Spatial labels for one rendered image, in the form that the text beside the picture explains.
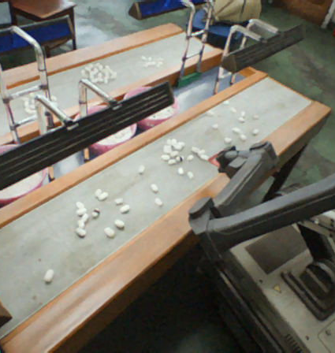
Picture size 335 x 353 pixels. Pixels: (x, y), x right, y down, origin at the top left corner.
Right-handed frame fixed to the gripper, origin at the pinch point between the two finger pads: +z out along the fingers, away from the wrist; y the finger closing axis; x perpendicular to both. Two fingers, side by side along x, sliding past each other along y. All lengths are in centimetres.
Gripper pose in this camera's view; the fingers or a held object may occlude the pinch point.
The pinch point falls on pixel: (210, 160)
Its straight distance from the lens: 122.5
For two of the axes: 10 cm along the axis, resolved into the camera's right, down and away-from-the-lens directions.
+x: 3.6, 8.9, 2.9
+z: -6.3, 0.0, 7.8
